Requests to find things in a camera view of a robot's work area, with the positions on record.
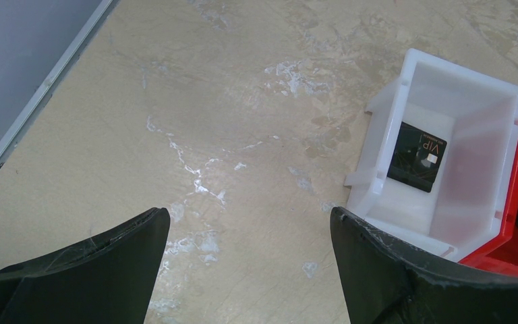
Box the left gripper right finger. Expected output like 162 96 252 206
330 207 518 323

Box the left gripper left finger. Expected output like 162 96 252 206
0 208 171 323

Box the black card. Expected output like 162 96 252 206
387 122 447 192

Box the white plastic bin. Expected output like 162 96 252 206
345 49 518 262

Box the aluminium frame rail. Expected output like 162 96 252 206
0 1 114 166

